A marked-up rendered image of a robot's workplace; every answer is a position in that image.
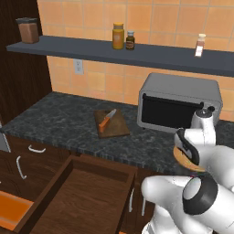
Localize wooden cutting board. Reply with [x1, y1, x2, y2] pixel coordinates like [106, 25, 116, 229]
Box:
[92, 108, 131, 140]

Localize tan plate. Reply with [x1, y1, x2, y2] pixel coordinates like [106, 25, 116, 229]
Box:
[172, 146, 207, 174]

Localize open dark wood drawer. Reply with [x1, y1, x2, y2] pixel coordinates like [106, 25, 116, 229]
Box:
[13, 154, 139, 234]

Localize dark wood drawer front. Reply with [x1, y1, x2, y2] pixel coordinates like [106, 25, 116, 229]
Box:
[5, 134, 80, 163]

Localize grey toaster oven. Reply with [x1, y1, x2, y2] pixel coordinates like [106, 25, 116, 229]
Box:
[136, 72, 224, 134]

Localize small dark bottle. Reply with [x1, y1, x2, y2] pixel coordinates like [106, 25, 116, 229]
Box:
[125, 29, 135, 51]

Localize yellow jar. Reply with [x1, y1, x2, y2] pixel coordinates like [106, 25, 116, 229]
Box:
[112, 22, 125, 50]

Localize dark wood cupboard door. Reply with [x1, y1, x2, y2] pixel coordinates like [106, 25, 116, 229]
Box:
[0, 149, 67, 203]
[120, 168, 167, 234]

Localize tall dark wood cupboard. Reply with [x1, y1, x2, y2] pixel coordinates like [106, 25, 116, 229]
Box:
[0, 0, 53, 126]

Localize white-capped spice shaker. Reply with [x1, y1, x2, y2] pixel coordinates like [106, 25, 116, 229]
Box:
[194, 33, 207, 58]

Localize grey appliance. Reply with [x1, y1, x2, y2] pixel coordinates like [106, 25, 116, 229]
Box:
[0, 121, 12, 154]

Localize brown canister with dark lid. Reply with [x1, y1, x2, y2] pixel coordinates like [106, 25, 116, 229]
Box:
[16, 16, 40, 45]

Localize orange-handled knife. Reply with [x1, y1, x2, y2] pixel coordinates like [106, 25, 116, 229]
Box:
[98, 108, 118, 133]

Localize dark grey wall shelf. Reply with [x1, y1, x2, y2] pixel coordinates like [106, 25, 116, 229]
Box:
[5, 35, 234, 78]

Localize white wall socket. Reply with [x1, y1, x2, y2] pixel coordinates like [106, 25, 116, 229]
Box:
[73, 58, 85, 76]

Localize white cupboard door handle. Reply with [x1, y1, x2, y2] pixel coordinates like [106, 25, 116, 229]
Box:
[128, 187, 135, 214]
[16, 155, 27, 180]
[140, 197, 147, 218]

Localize white drawer handle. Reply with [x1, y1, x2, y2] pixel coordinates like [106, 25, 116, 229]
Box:
[27, 144, 47, 154]

